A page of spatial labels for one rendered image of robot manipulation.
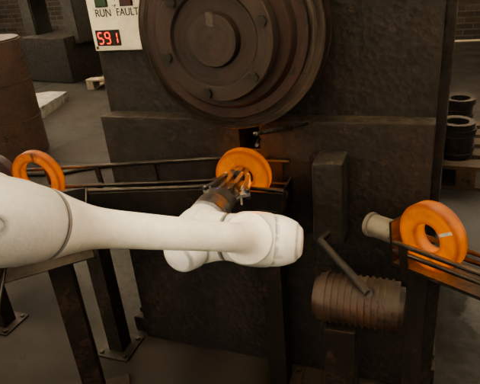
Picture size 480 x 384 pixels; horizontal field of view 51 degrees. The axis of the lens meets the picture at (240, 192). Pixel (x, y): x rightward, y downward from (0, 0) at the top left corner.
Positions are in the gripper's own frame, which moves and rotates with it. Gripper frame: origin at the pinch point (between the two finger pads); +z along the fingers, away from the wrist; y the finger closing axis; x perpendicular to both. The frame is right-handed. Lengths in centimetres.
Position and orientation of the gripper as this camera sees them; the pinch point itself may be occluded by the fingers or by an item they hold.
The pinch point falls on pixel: (242, 170)
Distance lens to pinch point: 135.7
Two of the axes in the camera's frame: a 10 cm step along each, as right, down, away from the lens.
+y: 9.4, 0.7, -3.4
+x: -1.0, -8.8, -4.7
